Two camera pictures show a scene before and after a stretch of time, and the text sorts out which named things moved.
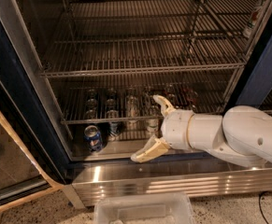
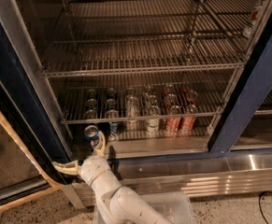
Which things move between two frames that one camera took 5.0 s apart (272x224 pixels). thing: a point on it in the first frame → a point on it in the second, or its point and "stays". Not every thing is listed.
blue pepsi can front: (93, 138) stays
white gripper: (175, 129) → (93, 169)
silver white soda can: (133, 113) stays
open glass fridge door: (21, 161) stays
